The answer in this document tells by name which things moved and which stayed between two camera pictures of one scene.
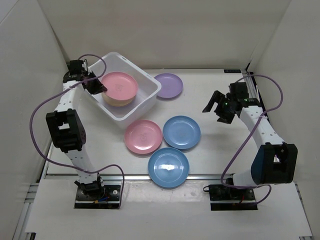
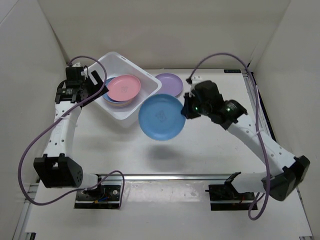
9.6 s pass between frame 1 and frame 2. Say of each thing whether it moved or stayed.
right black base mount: stayed
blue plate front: moved
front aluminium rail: stayed
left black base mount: stayed
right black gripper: moved
